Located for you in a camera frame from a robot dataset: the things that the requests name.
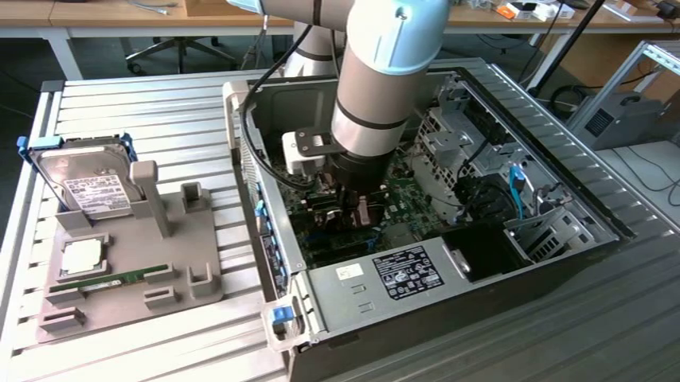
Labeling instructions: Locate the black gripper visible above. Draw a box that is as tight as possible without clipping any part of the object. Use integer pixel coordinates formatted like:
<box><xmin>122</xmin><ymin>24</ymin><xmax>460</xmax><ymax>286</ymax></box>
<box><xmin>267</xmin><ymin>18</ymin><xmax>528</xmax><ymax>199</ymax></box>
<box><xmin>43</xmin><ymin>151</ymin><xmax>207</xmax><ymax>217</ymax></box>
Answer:
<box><xmin>324</xmin><ymin>149</ymin><xmax>398</xmax><ymax>218</ymax></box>

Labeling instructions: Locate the graphics card with metal bracket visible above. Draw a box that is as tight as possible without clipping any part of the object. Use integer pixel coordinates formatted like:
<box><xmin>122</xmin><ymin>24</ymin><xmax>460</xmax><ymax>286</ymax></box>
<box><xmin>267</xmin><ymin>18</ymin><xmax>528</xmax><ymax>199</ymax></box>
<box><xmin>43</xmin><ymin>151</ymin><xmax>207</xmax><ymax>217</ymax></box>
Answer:
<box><xmin>297</xmin><ymin>197</ymin><xmax>384</xmax><ymax>236</ymax></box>

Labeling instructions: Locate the green motherboard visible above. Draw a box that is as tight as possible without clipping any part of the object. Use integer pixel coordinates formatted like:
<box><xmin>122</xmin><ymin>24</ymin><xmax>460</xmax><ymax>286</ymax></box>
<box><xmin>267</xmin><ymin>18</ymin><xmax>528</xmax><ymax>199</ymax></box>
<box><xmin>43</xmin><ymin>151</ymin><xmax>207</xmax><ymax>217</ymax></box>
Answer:
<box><xmin>270</xmin><ymin>134</ymin><xmax>448</xmax><ymax>270</ymax></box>

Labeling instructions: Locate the grey chipset heatsink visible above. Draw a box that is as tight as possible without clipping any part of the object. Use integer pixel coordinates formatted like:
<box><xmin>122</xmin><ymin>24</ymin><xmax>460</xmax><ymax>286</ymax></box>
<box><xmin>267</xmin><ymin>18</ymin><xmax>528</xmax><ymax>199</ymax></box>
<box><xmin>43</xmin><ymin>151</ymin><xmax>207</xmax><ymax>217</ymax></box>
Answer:
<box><xmin>382</xmin><ymin>224</ymin><xmax>424</xmax><ymax>246</ymax></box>

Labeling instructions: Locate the silver drive cage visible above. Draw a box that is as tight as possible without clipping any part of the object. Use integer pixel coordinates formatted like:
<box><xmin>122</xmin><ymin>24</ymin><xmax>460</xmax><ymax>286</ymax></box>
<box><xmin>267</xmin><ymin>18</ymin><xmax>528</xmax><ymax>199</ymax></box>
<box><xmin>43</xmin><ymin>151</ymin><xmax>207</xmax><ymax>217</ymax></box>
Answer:
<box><xmin>413</xmin><ymin>105</ymin><xmax>535</xmax><ymax>208</ymax></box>

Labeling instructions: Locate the black expansion slot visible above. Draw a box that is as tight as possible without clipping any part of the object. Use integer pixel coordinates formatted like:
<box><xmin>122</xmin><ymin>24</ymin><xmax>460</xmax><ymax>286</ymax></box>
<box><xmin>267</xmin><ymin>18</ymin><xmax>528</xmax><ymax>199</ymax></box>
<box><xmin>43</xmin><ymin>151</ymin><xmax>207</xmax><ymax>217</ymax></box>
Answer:
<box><xmin>305</xmin><ymin>242</ymin><xmax>369</xmax><ymax>262</ymax></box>

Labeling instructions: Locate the grey power supply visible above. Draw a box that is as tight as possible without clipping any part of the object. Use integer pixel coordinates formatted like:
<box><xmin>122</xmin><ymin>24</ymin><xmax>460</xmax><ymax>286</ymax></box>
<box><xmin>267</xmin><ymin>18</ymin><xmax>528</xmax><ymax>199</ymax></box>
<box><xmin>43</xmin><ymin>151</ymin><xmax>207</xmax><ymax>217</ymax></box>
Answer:
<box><xmin>304</xmin><ymin>238</ymin><xmax>469</xmax><ymax>333</ymax></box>

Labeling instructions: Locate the silver disk bay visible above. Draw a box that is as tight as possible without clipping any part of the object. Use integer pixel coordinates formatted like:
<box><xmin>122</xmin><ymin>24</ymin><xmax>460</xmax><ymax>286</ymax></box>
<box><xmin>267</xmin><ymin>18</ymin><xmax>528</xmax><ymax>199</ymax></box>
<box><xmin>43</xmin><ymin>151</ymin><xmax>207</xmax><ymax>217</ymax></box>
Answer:
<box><xmin>501</xmin><ymin>201</ymin><xmax>621</xmax><ymax>264</ymax></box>

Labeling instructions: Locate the blue case latch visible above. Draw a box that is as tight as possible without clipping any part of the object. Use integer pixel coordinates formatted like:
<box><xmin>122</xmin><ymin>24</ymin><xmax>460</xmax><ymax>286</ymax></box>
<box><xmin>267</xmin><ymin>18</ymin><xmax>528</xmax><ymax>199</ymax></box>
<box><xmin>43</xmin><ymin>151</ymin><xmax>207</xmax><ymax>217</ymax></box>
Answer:
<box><xmin>269</xmin><ymin>305</ymin><xmax>294</xmax><ymax>332</ymax></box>

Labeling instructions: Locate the open black PC case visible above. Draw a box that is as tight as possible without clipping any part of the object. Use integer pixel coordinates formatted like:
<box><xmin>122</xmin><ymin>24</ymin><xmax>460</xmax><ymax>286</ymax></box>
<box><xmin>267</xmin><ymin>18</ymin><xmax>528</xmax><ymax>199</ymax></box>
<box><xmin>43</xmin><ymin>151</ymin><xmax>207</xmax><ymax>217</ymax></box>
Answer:
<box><xmin>221</xmin><ymin>66</ymin><xmax>638</xmax><ymax>382</ymax></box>

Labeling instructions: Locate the office chair base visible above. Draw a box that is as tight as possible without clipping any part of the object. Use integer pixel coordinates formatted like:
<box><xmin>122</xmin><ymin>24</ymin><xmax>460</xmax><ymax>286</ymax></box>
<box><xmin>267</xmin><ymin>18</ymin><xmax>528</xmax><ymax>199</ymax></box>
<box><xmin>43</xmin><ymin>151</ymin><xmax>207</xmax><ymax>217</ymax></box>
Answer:
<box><xmin>124</xmin><ymin>35</ymin><xmax>241</xmax><ymax>76</ymax></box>

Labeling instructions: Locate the grey parts rack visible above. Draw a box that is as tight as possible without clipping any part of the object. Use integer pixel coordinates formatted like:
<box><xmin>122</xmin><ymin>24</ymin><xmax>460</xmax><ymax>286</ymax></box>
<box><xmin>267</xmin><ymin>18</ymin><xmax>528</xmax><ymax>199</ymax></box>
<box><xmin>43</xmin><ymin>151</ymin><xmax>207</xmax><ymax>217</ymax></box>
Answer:
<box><xmin>35</xmin><ymin>160</ymin><xmax>225</xmax><ymax>345</ymax></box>

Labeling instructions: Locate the cardboard box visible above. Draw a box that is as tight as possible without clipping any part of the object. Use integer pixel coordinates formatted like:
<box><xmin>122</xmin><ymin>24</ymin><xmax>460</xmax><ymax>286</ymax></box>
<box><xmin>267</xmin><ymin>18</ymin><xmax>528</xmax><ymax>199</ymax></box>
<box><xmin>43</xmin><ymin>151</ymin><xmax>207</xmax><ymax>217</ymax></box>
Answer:
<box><xmin>183</xmin><ymin>0</ymin><xmax>251</xmax><ymax>18</ymax></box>

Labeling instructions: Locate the black slanted pole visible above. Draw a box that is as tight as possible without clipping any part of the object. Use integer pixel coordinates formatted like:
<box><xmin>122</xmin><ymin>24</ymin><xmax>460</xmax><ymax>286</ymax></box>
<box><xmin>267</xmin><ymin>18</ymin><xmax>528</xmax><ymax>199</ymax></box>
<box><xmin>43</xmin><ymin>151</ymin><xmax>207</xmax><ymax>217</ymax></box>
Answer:
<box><xmin>523</xmin><ymin>0</ymin><xmax>607</xmax><ymax>96</ymax></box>

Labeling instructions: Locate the grey equipment box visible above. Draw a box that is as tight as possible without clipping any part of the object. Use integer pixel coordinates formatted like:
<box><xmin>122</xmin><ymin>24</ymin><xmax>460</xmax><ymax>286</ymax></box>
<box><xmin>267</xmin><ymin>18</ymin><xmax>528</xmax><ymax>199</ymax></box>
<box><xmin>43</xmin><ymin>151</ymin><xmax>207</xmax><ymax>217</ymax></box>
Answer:
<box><xmin>581</xmin><ymin>92</ymin><xmax>667</xmax><ymax>151</ymax></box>

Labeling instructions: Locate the silver hard disk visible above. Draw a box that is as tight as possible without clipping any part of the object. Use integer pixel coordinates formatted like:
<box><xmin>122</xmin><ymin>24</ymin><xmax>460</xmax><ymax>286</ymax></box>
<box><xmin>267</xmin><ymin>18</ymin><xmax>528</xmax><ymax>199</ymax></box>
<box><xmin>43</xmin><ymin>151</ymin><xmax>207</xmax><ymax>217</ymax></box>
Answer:
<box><xmin>35</xmin><ymin>145</ymin><xmax>135</xmax><ymax>222</ymax></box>

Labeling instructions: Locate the white small box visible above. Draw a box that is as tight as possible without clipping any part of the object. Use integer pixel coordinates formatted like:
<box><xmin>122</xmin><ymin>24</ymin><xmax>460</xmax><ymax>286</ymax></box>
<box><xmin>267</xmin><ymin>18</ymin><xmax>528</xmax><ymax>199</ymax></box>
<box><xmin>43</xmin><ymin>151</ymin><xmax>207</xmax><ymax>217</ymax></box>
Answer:
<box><xmin>531</xmin><ymin>6</ymin><xmax>577</xmax><ymax>21</ymax></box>

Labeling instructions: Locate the green RAM stick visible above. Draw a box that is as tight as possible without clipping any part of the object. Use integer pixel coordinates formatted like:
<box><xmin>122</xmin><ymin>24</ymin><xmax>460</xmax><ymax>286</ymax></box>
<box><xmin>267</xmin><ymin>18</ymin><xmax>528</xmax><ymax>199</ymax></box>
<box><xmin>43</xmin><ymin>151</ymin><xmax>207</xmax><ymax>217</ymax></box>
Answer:
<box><xmin>50</xmin><ymin>263</ymin><xmax>173</xmax><ymax>292</ymax></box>

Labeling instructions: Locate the silver tool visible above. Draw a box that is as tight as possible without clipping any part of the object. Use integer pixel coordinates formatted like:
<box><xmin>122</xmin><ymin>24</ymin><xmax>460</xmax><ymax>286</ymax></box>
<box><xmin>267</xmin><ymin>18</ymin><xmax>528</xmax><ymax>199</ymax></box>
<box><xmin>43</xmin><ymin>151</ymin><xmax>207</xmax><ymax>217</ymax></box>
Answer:
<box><xmin>133</xmin><ymin>1</ymin><xmax>181</xmax><ymax>16</ymax></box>

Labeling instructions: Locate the silver CPU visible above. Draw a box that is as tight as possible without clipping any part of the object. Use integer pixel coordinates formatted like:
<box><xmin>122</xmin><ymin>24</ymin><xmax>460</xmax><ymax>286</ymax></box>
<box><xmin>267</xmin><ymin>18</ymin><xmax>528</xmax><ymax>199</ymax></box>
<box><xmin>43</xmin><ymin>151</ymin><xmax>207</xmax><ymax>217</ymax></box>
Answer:
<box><xmin>59</xmin><ymin>240</ymin><xmax>107</xmax><ymax>276</ymax></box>

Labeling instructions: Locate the blue disk caddy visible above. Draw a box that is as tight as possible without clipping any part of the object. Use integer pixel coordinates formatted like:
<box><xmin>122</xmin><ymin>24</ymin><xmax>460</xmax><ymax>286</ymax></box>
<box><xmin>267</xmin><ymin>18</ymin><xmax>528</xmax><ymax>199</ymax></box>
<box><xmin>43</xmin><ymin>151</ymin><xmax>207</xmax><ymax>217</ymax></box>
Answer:
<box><xmin>15</xmin><ymin>133</ymin><xmax>135</xmax><ymax>212</ymax></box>

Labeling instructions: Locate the wooden desk with small items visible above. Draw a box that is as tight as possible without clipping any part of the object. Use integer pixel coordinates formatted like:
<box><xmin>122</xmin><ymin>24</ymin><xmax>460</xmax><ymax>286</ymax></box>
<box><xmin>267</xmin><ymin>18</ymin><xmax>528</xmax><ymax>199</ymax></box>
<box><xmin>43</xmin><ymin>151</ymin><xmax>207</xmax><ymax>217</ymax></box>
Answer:
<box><xmin>445</xmin><ymin>0</ymin><xmax>680</xmax><ymax>87</ymax></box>

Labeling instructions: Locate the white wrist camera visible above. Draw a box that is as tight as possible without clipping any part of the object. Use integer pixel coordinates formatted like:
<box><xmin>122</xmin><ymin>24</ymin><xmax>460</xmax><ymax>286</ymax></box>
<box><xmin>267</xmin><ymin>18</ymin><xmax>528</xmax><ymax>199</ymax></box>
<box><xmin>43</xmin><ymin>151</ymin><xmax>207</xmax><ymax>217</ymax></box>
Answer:
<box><xmin>281</xmin><ymin>127</ymin><xmax>342</xmax><ymax>176</ymax></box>

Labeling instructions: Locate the black wire bundle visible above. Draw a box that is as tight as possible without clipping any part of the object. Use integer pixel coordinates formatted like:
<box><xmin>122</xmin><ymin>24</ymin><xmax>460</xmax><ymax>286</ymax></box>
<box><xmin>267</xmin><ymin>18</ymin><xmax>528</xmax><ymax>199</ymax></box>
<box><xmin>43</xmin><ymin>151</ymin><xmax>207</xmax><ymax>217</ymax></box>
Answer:
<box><xmin>454</xmin><ymin>177</ymin><xmax>517</xmax><ymax>224</ymax></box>

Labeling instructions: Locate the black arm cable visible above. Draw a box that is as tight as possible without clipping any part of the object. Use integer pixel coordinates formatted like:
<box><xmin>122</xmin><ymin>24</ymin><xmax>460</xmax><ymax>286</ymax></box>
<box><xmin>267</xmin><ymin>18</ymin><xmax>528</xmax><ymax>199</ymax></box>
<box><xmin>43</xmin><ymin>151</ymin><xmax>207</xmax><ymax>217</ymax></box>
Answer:
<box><xmin>241</xmin><ymin>23</ymin><xmax>342</xmax><ymax>190</ymax></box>

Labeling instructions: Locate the blue wire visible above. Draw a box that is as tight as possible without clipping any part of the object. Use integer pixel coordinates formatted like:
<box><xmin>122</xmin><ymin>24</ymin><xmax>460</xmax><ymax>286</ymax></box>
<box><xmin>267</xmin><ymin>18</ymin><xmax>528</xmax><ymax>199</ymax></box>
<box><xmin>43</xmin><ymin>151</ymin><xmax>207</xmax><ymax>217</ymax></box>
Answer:
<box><xmin>507</xmin><ymin>163</ymin><xmax>531</xmax><ymax>220</ymax></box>

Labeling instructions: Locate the wooden desk with white frame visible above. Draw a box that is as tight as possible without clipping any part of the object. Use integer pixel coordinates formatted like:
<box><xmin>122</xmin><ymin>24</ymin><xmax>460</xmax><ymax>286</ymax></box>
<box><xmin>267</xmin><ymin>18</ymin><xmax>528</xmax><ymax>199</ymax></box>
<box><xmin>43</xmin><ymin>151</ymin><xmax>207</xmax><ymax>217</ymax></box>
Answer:
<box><xmin>0</xmin><ymin>0</ymin><xmax>294</xmax><ymax>80</ymax></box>

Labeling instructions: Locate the aluminium profile frame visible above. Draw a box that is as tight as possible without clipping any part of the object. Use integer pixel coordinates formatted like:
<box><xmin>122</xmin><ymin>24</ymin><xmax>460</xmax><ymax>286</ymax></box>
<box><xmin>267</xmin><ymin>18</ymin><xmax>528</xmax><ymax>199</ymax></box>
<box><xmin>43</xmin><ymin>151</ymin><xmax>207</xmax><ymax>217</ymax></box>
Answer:
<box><xmin>565</xmin><ymin>38</ymin><xmax>680</xmax><ymax>132</ymax></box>

